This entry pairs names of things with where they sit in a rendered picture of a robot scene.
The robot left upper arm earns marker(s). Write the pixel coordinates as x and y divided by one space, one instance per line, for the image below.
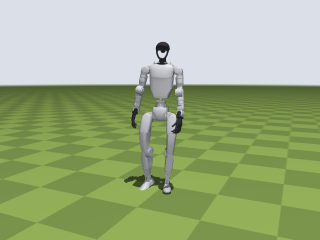
179 80

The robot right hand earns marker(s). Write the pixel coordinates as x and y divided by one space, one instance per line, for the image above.
134 113

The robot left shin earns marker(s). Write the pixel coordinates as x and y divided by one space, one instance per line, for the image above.
168 166

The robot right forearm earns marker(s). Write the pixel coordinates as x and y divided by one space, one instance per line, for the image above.
137 101

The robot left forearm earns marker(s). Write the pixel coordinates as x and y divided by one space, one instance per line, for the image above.
180 104

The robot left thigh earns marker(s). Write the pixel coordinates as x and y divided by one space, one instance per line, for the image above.
170 136

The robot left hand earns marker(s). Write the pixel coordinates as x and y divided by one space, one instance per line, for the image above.
178 123

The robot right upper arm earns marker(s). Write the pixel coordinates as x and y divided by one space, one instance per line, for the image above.
140 89

